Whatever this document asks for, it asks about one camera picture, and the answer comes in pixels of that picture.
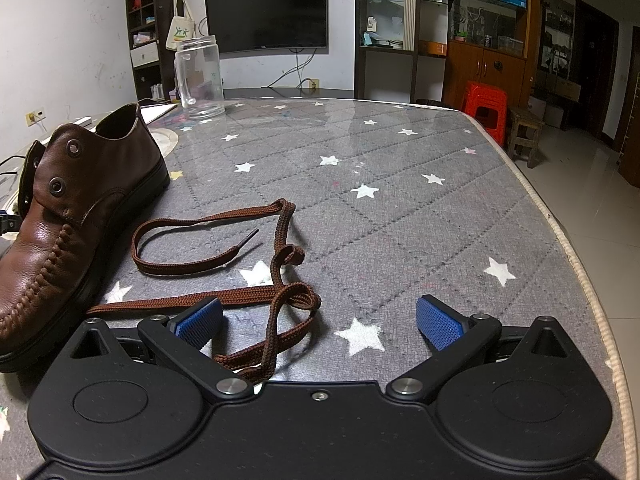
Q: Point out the brown leather shoe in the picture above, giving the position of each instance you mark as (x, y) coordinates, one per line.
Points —
(60, 240)

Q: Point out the wooden cabinet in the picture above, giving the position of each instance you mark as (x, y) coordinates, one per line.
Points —
(480, 70)

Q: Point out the brown shoelace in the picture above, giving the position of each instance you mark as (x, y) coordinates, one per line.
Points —
(250, 293)

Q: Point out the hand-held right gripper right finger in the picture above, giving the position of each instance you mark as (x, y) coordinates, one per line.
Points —
(440, 322)

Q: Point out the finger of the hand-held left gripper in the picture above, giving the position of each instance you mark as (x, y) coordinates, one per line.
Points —
(7, 224)

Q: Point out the white paper pad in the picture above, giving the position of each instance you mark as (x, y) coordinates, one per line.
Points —
(155, 111)

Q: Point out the canvas tote bag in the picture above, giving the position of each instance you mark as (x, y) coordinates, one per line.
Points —
(180, 32)

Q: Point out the round inset cooktop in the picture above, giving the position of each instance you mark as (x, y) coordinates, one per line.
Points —
(165, 140)

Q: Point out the wooden stool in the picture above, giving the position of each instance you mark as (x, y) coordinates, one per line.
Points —
(525, 120)

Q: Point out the dark cubby shelf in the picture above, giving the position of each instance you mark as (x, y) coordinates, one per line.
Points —
(145, 55)

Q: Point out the black television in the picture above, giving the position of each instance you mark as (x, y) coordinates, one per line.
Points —
(265, 15)

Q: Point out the glass display cabinet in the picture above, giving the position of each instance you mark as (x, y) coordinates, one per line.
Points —
(385, 20)

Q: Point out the clear glass mug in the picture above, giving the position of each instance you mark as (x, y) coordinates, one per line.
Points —
(200, 85)

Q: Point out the red plastic stool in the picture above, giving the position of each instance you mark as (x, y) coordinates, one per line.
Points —
(482, 95)

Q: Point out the white flat bar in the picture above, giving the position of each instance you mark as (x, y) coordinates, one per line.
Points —
(83, 121)

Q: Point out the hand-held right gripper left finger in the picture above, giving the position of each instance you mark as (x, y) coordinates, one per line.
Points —
(200, 322)

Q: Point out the grey star tablecloth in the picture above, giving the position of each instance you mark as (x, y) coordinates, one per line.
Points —
(400, 210)

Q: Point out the wall socket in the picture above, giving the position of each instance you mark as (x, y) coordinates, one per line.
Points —
(35, 117)
(313, 85)

